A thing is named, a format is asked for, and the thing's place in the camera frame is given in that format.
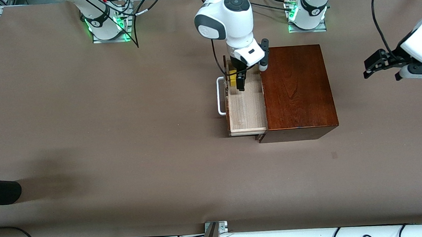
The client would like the black cable on table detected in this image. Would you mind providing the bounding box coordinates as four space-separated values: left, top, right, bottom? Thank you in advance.
249 0 295 12

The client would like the silver metal bracket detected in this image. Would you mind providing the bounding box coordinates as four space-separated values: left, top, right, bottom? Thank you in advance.
204 220 229 234

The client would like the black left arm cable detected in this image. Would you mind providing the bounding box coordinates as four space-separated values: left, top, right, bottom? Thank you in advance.
371 0 393 60

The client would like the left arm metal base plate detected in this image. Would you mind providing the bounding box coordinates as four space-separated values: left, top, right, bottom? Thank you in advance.
288 18 328 34

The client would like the dark wooden drawer cabinet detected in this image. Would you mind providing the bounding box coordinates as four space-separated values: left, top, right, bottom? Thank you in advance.
249 43 340 144

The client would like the base connector cable bundle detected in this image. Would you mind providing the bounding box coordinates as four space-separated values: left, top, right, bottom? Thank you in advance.
104 0 144 21

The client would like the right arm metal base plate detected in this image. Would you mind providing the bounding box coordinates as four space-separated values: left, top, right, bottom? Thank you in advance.
90 0 132 45

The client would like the wooden drawer with white handle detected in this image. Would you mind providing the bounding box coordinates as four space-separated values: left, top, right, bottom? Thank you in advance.
215 53 269 138

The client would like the brown paper table cover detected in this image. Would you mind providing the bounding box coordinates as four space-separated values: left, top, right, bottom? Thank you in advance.
0 0 422 237

